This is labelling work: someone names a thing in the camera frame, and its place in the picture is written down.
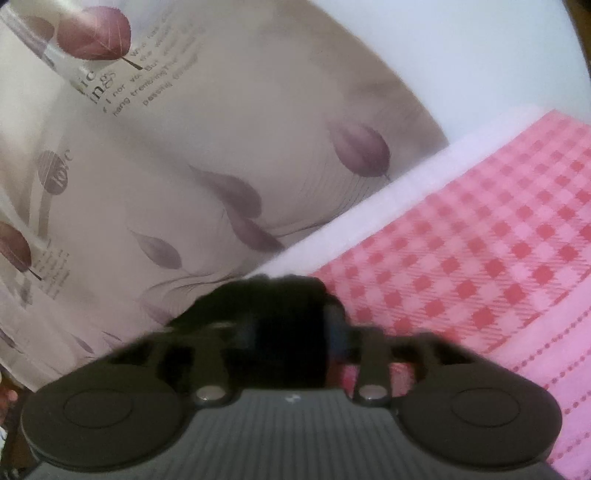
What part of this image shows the beige leaf print curtain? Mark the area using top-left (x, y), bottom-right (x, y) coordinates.
top-left (0, 0), bottom-right (450, 394)

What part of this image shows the small black cloth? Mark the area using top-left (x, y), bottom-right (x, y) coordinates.
top-left (167, 274), bottom-right (357, 391)

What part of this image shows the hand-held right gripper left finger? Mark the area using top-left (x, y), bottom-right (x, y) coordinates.
top-left (111, 322), bottom-right (260, 406)

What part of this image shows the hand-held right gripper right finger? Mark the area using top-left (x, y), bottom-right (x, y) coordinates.
top-left (325, 308), bottom-right (468, 408)

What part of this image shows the pink checked bed sheet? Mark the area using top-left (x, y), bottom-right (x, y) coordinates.
top-left (308, 110), bottom-right (591, 480)

